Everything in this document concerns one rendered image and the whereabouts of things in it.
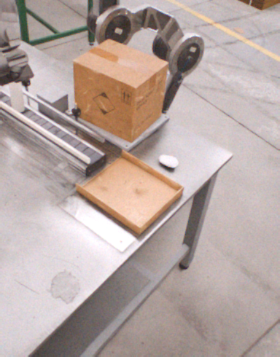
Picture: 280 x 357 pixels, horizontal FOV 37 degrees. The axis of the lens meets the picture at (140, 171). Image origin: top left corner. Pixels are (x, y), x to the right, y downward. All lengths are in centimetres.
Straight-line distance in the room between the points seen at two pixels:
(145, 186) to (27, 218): 45
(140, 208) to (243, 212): 132
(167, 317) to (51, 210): 98
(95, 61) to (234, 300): 141
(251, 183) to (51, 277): 188
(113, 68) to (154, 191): 50
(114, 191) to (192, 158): 38
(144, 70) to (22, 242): 79
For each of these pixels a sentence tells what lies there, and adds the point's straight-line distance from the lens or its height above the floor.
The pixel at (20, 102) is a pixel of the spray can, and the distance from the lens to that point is 184.
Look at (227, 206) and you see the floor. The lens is 275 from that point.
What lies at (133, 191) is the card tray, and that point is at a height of 83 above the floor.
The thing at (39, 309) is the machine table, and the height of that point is 83.
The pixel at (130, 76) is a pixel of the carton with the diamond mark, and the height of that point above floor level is 112.
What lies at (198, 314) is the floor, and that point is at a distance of 228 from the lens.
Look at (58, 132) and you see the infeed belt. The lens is 175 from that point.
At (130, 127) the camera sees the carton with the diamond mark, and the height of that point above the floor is 93.
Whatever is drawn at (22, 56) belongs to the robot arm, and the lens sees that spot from 134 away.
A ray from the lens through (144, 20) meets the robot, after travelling 203.
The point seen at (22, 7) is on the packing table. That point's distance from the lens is 368.
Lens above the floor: 199
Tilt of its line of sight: 44 degrees down
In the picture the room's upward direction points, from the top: 6 degrees clockwise
